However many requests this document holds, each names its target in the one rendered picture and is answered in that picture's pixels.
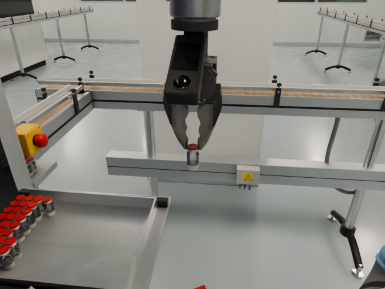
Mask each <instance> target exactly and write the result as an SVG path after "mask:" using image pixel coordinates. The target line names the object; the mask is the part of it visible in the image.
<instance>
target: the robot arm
mask: <svg viewBox="0 0 385 289"><path fill-rule="evenodd" d="M166 1H167V2H169V1H170V16H171V17H173V18H174V19H171V29H172V30H177V31H183V32H184V35H176V37H175V42H174V47H173V50H172V55H171V60H170V65H169V69H168V74H167V78H166V82H165V84H164V86H165V87H164V92H163V94H164V96H163V105H164V109H165V112H166V114H167V117H168V120H169V122H170V125H171V126H172V129H173V131H174V133H175V136H176V138H177V140H178V141H179V143H180V144H181V145H182V147H183V148H184V149H185V150H187V145H188V137H187V135H186V130H187V124H186V118H187V115H188V105H189V106H197V105H198V104H199V101H200V102H201V103H202V104H201V105H200V106H199V107H198V110H197V117H198V119H199V121H200V123H201V125H200V126H199V130H198V132H199V135H200V137H199V138H198V150H202V149H203V148H204V146H205V145H206V143H207V142H208V140H209V138H210V136H211V133H212V131H213V129H214V127H215V124H216V122H217V120H218V117H219V114H220V112H221V109H222V94H221V83H218V84H216V83H217V76H218V72H217V56H209V55H208V33H209V31H214V30H218V19H216V18H218V17H219V16H220V15H221V0H166ZM204 99H205V102H204ZM375 259H376V260H375V263H374V265H373V267H372V269H371V271H370V273H369V274H368V276H367V278H366V279H365V281H364V282H363V284H362V285H361V287H360V288H359V289H385V245H384V246H382V247H381V249H380V251H379V252H378V253H377V254H376V257H375Z"/></svg>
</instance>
